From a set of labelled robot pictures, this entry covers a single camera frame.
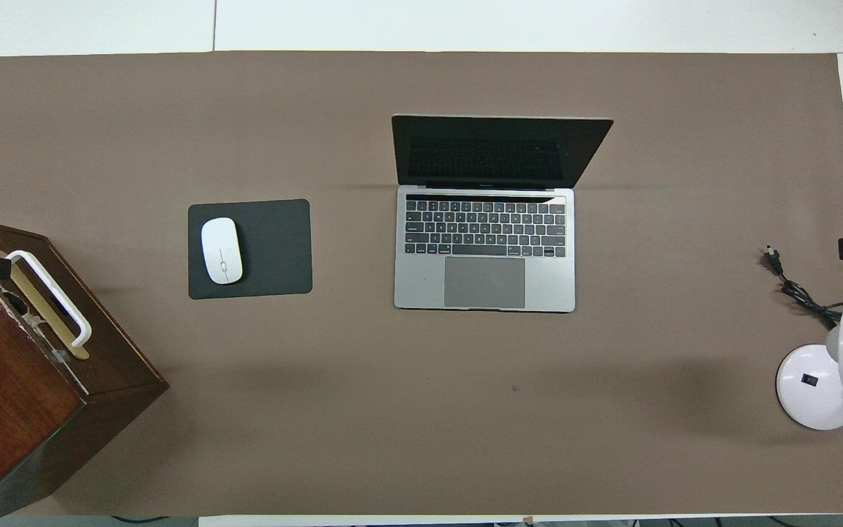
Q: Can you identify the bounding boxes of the silver grey laptop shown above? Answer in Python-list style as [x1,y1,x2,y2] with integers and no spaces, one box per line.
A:
[391,114,615,314]

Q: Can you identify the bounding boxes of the dark brown wooden box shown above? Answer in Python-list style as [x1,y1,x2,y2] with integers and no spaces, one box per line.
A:
[0,213,170,526]

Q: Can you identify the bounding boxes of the white desk lamp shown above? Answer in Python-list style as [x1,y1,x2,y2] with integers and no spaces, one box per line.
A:
[776,302,843,431]

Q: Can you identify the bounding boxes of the white computer mouse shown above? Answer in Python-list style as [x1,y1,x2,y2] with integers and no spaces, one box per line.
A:
[201,217,244,285]

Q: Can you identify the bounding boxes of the black mouse pad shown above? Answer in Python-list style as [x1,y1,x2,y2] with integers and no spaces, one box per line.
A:
[187,198,313,300]

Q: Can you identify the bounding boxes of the brown table mat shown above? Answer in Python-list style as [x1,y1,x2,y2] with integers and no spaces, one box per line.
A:
[0,50,843,517]

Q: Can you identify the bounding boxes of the brass handle plate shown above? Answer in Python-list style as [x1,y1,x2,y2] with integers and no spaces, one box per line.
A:
[0,253,91,361]

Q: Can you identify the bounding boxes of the white box handle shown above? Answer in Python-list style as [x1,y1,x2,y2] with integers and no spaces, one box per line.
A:
[4,250,93,348]

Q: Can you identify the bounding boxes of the black lamp power cable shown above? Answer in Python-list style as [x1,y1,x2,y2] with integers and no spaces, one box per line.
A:
[764,246,843,329]

